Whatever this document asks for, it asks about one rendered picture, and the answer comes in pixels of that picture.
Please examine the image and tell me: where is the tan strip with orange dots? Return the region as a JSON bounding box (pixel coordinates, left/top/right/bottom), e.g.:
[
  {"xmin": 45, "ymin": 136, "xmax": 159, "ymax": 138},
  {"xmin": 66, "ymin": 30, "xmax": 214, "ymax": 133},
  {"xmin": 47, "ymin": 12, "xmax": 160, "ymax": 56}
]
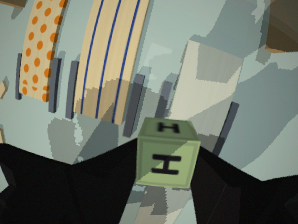
[{"xmin": 19, "ymin": 0, "xmax": 68, "ymax": 103}]

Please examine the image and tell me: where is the tan three-sided wooden frame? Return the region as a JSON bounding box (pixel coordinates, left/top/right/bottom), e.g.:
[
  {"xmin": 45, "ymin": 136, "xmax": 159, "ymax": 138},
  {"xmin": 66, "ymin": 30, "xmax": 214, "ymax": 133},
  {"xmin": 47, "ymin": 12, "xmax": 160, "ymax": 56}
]
[{"xmin": 0, "ymin": 0, "xmax": 298, "ymax": 53}]

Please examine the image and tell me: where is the tan rectangular block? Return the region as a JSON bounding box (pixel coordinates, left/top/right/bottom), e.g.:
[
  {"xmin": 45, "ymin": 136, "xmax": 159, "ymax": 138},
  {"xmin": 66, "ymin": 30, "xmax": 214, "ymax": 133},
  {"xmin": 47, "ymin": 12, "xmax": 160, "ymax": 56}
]
[{"xmin": 0, "ymin": 128, "xmax": 5, "ymax": 144}]

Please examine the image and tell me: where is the green cube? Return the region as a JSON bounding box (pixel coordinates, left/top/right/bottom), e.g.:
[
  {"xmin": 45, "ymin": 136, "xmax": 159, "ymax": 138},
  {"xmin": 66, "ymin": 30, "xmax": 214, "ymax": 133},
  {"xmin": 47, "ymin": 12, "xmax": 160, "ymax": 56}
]
[{"xmin": 136, "ymin": 117, "xmax": 201, "ymax": 189}]

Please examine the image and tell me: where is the small tan wooden block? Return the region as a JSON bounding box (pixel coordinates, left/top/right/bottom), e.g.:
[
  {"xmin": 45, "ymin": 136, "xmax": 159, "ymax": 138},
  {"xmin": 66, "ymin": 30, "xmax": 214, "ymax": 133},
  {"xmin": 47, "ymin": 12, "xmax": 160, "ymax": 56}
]
[{"xmin": 0, "ymin": 80, "xmax": 8, "ymax": 99}]

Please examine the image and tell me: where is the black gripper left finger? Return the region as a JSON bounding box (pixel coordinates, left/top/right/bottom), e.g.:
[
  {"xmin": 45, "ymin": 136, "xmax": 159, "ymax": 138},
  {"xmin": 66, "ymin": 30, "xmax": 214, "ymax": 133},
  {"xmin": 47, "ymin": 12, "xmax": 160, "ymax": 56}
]
[{"xmin": 0, "ymin": 137, "xmax": 138, "ymax": 224}]

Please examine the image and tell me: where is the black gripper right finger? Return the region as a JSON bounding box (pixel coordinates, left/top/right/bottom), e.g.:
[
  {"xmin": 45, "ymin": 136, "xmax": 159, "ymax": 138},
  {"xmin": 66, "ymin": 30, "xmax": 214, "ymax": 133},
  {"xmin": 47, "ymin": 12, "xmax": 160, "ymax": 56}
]
[{"xmin": 190, "ymin": 145, "xmax": 298, "ymax": 224}]

